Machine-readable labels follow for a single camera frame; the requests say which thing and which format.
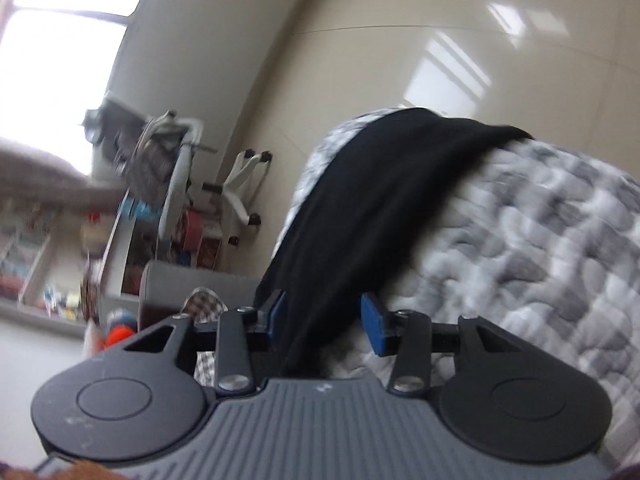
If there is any grey backpack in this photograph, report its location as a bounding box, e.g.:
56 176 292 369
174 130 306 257
112 125 171 196

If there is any grey curtain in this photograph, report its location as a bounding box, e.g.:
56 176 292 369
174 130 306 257
0 137 126 211

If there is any grey checked quilt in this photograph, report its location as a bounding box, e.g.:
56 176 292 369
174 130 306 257
182 107 640 471

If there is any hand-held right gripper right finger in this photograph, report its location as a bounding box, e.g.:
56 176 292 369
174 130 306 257
361 294 506 396

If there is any teal bag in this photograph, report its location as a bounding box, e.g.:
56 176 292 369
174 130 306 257
122 197 161 221

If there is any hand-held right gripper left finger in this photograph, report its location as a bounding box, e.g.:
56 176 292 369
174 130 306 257
122 290 287 396

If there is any black top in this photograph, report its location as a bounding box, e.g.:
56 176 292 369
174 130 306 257
252 106 536 378

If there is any window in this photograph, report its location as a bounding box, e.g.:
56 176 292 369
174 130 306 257
0 0 161 176

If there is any grey sofa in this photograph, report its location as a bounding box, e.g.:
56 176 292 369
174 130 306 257
140 261 271 331

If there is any orange plush cushion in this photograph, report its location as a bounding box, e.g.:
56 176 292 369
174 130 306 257
105 310 138 348

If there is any grey office chair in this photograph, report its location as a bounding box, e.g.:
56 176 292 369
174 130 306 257
82 107 273 253

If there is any white desk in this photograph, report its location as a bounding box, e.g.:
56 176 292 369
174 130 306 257
100 195 231 301

